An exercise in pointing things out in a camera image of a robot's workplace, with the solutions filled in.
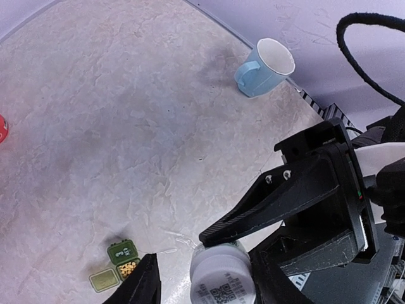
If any green pill organizer box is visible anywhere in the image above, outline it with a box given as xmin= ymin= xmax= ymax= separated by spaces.
xmin=89 ymin=239 xmax=140 ymax=293

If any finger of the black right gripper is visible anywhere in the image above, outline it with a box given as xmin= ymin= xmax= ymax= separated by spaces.
xmin=199 ymin=152 xmax=349 ymax=247
xmin=259 ymin=228 xmax=366 ymax=276

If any small white bottle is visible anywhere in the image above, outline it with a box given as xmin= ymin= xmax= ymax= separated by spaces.
xmin=189 ymin=241 xmax=256 ymax=304

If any light blue mug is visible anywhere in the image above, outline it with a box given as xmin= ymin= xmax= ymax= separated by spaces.
xmin=234 ymin=38 xmax=296 ymax=98

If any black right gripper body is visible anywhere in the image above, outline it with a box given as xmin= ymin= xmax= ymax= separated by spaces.
xmin=273 ymin=117 xmax=405 ymax=263

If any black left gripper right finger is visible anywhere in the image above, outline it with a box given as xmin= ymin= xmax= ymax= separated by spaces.
xmin=249 ymin=248 xmax=311 ymax=304

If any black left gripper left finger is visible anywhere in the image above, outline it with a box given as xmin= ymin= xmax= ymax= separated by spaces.
xmin=117 ymin=253 xmax=161 ymax=304

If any red cylindrical can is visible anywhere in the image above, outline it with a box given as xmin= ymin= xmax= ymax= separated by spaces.
xmin=0 ymin=115 xmax=9 ymax=143

